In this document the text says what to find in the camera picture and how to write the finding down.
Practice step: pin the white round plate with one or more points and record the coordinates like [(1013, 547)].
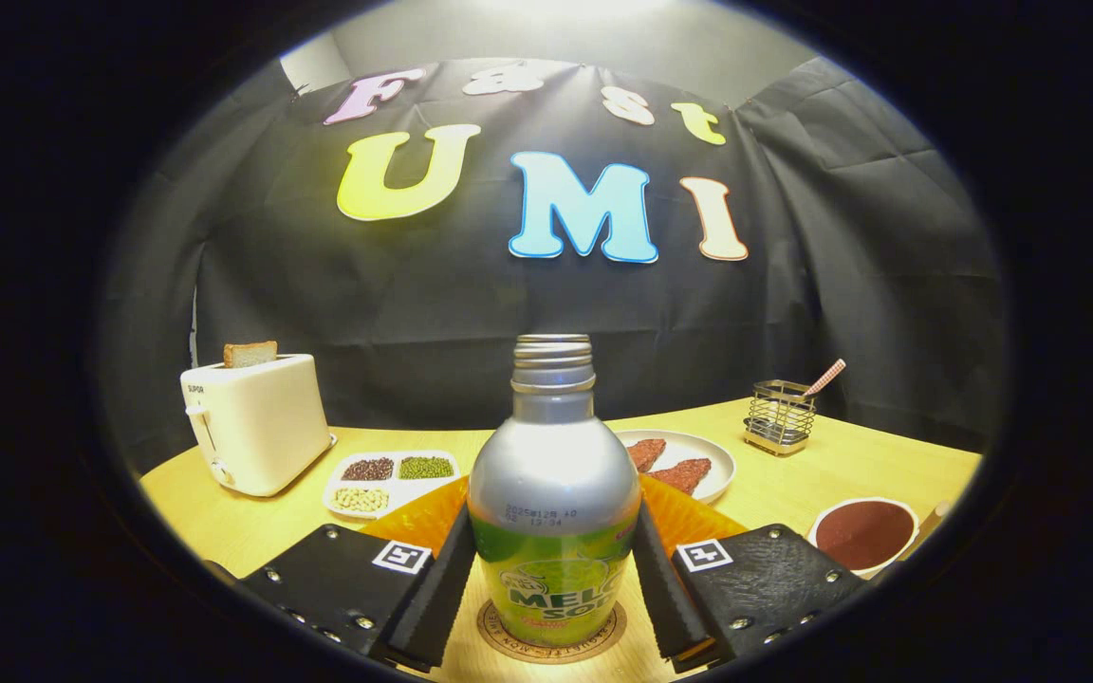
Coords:
[(713, 455)]

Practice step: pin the black backdrop cloth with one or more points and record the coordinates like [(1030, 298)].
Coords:
[(471, 313)]

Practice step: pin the brown beans pile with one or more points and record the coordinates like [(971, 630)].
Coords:
[(368, 469)]

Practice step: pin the white divided dish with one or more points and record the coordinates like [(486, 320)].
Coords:
[(404, 486)]

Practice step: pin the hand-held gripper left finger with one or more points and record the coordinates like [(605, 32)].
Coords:
[(338, 579)]

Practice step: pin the white toaster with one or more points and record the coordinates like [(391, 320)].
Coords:
[(262, 427)]

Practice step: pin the red meat slice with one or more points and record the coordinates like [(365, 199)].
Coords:
[(646, 452), (684, 474)]

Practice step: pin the green beans pile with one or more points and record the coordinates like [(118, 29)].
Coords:
[(426, 467)]

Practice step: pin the white beans pile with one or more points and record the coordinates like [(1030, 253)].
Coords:
[(361, 499)]

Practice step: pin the toast bread slice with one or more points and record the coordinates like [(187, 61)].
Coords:
[(250, 354)]

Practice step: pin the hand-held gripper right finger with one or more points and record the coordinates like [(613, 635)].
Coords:
[(765, 579)]

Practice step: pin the wooden table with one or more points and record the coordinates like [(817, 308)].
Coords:
[(793, 474)]

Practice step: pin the silver green juice bottle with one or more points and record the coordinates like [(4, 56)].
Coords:
[(551, 474)]

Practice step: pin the round wooden coaster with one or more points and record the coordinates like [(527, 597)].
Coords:
[(499, 637)]

